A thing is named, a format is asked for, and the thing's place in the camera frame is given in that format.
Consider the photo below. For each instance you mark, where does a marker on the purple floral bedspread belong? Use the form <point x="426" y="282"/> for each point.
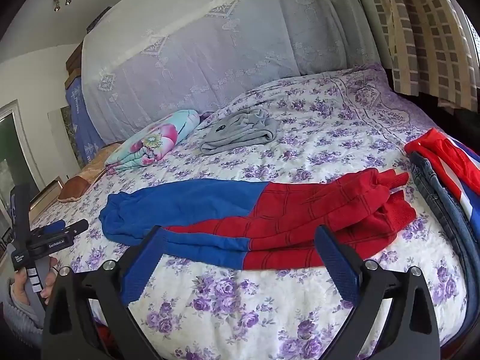
<point x="337" y="120"/>

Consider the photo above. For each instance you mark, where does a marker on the blue jeans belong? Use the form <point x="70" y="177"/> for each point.
<point x="438" y="202"/>

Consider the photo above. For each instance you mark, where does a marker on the red and blue pants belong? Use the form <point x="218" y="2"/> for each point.
<point x="292" y="202"/>

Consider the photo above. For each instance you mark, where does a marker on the grey folded garment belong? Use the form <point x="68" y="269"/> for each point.
<point x="240" y="131"/>

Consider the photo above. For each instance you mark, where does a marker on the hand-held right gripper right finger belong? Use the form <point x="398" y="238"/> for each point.
<point x="338" y="266"/>

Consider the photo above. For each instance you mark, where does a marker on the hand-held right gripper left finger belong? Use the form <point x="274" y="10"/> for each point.
<point x="141" y="266"/>

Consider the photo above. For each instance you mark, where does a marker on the white framed window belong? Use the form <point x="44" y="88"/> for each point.
<point x="15" y="146"/>

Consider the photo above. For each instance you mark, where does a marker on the brown pillow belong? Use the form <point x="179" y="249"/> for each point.
<point x="73" y="190"/>

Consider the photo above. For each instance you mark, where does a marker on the brown cardboard box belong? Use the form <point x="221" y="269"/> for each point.
<point x="74" y="63"/>

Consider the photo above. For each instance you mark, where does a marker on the floral folded blanket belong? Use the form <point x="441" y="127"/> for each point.
<point x="153" y="142"/>

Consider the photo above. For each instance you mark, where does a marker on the person's left hand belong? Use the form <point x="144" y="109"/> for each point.
<point x="48" y="281"/>

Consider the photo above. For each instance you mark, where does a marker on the person's left forearm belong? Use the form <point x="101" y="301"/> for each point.
<point x="18" y="318"/>

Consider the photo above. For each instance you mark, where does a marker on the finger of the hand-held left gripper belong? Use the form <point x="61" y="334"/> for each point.
<point x="53" y="227"/>
<point x="77" y="227"/>

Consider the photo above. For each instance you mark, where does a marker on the tan pillow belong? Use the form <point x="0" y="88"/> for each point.
<point x="99" y="163"/>

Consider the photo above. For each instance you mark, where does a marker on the white lace curtain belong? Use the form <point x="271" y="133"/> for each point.
<point x="210" y="45"/>

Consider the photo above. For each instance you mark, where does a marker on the red white blue garment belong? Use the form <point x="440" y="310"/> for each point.
<point x="446" y="161"/>

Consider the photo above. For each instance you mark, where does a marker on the blue patterned mattress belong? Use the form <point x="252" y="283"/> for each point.
<point x="82" y="127"/>

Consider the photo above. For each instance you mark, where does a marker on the beige checkered curtain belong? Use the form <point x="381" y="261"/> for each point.
<point x="420" y="30"/>

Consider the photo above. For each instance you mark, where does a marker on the wall picture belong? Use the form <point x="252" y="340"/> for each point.
<point x="63" y="131"/>

